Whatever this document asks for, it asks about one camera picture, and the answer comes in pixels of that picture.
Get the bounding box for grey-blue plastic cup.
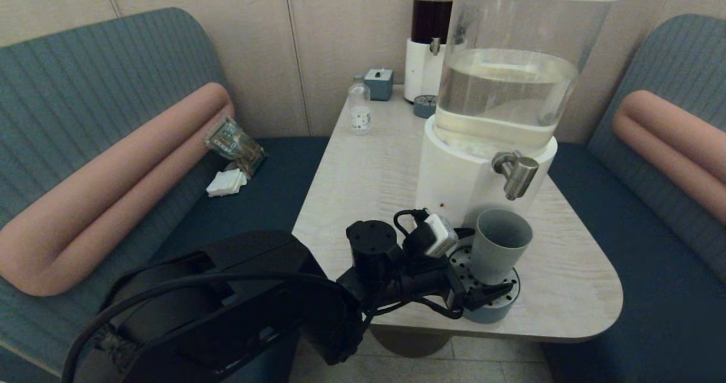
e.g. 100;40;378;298
470;208;534;286

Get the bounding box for metal dispenser tap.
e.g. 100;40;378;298
491;150;540;201

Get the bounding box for blue drip tray metal grate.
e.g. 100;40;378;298
448;246;521;324

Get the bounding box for clear water dispenser white base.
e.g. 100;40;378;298
414;0;622;258

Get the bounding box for small blue drip tray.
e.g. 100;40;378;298
412;94;438;119

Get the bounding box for small clear bottle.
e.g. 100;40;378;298
348;75;372;135

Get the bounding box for dark drink dispenser white base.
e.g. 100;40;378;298
404;0;454;103

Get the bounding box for teal upholstered bench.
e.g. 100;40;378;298
539;13;726;383
0;7;331;383

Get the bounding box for small blue box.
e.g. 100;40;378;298
364;68;394;101

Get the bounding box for pink bolster cushion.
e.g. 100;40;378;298
611;90;726;226
0;82;235;297

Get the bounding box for white folded napkins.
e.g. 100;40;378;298
205;169;248;197

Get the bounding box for clear snack packet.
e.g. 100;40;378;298
204;116;267;178

